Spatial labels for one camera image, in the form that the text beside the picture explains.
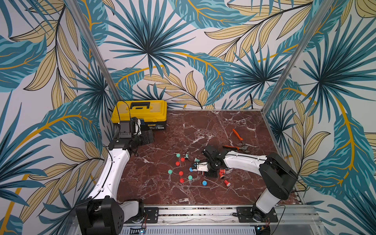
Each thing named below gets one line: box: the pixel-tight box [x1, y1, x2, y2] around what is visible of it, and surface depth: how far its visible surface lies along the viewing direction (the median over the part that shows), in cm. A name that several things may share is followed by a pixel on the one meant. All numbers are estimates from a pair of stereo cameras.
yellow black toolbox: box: [111, 99, 168, 132], surface depth 98 cm
